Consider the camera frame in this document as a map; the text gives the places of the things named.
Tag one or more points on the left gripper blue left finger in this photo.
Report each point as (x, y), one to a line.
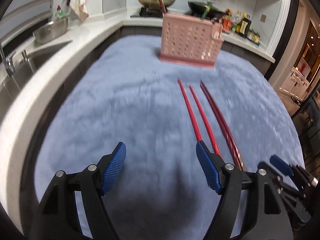
(112, 165)

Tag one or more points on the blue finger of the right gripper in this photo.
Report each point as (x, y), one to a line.
(281, 165)

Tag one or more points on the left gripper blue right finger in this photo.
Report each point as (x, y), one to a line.
(211, 164)

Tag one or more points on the green chopstick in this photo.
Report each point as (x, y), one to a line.
(210, 4)
(205, 13)

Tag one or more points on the small gold spoon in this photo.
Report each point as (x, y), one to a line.
(218, 16)

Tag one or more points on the bright red chopstick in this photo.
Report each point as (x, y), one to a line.
(190, 111)
(206, 123)

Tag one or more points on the blue fleece table mat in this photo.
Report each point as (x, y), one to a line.
(129, 95)

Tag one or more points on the green spice jar rack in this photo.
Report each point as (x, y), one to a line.
(254, 37)

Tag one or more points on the steel sink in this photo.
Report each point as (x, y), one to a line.
(11, 86)

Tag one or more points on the pink perforated utensil holder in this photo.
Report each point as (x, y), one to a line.
(190, 40)

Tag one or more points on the dark soy sauce bottle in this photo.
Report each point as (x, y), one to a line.
(244, 25)

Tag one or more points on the steel faucet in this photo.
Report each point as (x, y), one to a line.
(14, 61)

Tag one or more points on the steel colander bowl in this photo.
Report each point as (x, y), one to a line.
(51, 30)

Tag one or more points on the clear oil bottle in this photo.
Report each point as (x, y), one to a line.
(237, 17)

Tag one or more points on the black gas stove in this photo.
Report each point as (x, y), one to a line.
(145, 12)

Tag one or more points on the green dish soap bottle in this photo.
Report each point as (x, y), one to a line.
(59, 13)

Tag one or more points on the black wok with lid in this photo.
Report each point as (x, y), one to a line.
(197, 9)

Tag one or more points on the beige pan with glass lid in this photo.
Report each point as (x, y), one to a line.
(156, 3)

